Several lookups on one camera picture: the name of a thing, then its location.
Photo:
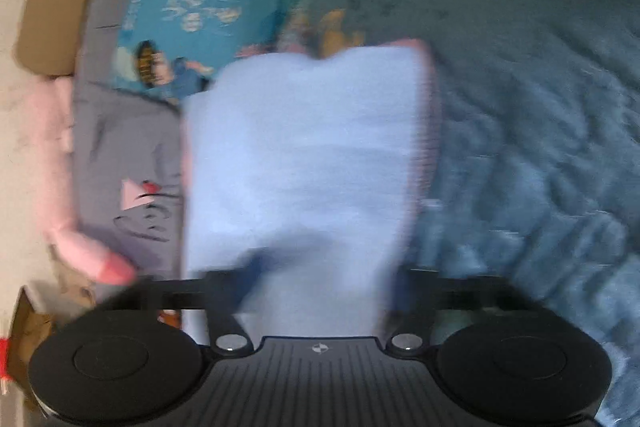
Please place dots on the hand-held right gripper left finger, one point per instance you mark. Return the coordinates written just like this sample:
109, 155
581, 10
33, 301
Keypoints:
247, 279

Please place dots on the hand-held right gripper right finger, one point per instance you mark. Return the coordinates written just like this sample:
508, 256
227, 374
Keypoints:
402, 287

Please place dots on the pink and blue fringed scarf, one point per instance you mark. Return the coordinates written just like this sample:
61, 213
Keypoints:
300, 157

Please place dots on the lilac grey printed pillow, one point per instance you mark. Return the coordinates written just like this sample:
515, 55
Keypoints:
125, 147

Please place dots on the pink plush toy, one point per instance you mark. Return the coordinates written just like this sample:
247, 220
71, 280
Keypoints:
60, 187

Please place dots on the cardboard box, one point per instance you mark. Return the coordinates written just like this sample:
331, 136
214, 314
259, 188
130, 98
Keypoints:
30, 327

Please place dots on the blue patterned quilt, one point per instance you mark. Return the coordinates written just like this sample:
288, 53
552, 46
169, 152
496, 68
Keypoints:
500, 82

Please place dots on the blue cartoon print pillow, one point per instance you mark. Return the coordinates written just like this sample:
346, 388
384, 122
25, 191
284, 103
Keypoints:
200, 7

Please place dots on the brown headboard cushion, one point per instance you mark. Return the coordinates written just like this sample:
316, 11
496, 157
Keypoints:
55, 7

